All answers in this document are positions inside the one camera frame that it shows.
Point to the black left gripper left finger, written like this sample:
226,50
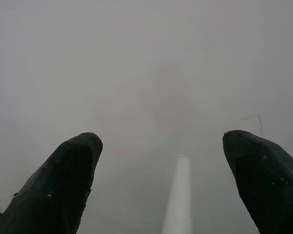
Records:
56,192

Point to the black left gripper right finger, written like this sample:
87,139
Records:
271,190

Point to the white plastic table leg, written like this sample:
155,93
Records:
179,195

